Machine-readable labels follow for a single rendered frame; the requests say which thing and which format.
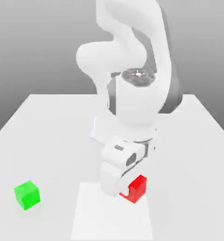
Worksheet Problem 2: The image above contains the small green cube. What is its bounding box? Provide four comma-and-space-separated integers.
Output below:
14, 180, 41, 211

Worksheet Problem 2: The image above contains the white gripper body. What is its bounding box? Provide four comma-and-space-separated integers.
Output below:
100, 159, 128, 198

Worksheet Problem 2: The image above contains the small red cube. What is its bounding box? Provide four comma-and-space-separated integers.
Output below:
119, 174, 148, 204

